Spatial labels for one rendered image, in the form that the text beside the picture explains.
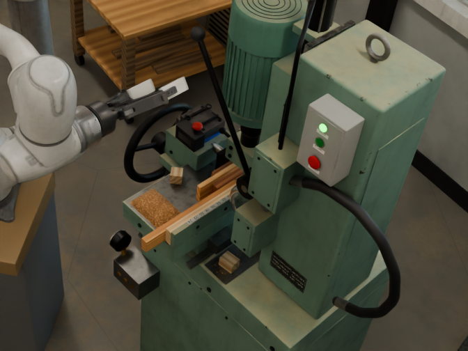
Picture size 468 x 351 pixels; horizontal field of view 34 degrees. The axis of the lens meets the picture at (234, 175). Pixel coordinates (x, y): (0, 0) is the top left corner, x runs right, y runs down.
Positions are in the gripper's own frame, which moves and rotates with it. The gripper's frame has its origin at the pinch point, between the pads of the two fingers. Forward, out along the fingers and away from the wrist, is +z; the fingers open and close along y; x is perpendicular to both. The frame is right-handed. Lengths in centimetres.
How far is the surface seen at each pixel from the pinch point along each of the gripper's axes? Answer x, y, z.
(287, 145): -19.5, 21.2, 11.1
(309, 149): -18.1, 32.7, 7.1
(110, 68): -20, -172, 80
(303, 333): -71, 8, 8
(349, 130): -14.2, 44.2, 8.3
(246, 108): -12.9, 4.0, 16.5
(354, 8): -31, -100, 169
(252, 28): 6.3, 16.6, 15.8
